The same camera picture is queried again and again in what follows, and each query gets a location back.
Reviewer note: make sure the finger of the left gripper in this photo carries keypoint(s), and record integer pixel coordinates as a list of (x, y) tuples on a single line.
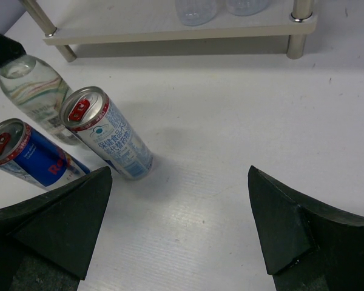
[(10, 50)]

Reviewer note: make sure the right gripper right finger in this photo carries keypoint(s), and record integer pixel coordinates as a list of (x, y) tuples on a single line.
[(306, 244)]

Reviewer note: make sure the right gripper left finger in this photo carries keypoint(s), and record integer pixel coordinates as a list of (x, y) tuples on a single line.
[(47, 242)]

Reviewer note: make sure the glass soda water bottle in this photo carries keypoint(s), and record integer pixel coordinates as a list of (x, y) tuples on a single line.
[(38, 91)]

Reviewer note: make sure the Pocari Sweat bottle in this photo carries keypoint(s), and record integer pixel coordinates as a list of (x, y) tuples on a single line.
[(246, 7), (196, 12)]

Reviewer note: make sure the white two-tier shelf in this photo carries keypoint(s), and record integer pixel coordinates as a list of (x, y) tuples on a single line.
[(103, 22)]

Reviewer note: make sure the near Red Bull can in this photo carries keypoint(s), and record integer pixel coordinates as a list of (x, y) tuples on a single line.
[(30, 156)]

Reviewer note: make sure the red bull can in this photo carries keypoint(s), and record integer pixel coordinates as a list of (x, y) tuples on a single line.
[(95, 120), (30, 156)]

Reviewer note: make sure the far Red Bull can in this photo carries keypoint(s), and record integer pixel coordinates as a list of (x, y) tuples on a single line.
[(95, 120)]

